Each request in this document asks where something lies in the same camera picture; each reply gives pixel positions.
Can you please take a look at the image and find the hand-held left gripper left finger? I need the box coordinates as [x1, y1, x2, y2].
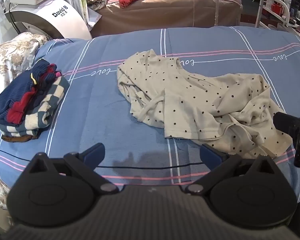
[27, 142, 119, 195]

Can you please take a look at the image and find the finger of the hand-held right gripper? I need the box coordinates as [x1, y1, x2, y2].
[273, 112, 300, 169]

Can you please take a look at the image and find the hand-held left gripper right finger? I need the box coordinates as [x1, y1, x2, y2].
[185, 144, 277, 195]

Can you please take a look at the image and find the beige polka dot garment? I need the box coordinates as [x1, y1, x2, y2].
[117, 49, 293, 159]

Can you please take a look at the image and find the blue plaid bedsheet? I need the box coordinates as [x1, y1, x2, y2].
[0, 26, 300, 203]

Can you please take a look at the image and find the blue white checked garment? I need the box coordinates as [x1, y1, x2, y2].
[0, 76, 70, 137]

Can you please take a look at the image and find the brown folded garment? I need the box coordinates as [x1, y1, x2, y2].
[1, 134, 39, 143]

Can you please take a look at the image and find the navy striped folded garment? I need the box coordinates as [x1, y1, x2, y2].
[0, 59, 58, 125]

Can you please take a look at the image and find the red box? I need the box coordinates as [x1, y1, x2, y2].
[272, 2, 286, 16]

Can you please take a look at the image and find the white metal trolley rack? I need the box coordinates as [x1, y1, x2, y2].
[254, 0, 300, 32]

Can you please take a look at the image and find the clear plastic pole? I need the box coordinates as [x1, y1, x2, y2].
[214, 0, 221, 27]

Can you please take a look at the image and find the white beauty machine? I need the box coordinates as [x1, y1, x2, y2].
[0, 0, 93, 40]

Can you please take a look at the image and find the brown massage bed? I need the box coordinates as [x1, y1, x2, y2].
[90, 0, 243, 38]

